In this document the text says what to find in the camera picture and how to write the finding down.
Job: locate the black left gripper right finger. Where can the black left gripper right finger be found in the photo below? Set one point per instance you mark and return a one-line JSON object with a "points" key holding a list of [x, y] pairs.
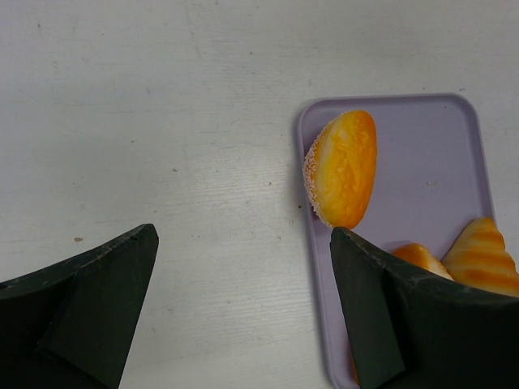
{"points": [[410, 328]]}

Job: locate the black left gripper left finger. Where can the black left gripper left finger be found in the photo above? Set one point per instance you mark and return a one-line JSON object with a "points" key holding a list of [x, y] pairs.
{"points": [[71, 324]]}

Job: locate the oval white-topped fake bread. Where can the oval white-topped fake bread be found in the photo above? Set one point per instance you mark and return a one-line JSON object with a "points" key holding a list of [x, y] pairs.
{"points": [[420, 256]]}

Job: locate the fake croissant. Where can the fake croissant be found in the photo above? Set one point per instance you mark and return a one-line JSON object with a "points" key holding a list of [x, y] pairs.
{"points": [[478, 258]]}

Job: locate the lilac plastic tray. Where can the lilac plastic tray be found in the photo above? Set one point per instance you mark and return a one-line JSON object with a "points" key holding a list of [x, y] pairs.
{"points": [[431, 181]]}

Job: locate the small round orange bun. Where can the small round orange bun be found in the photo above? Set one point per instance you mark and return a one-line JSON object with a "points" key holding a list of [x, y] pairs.
{"points": [[339, 169]]}

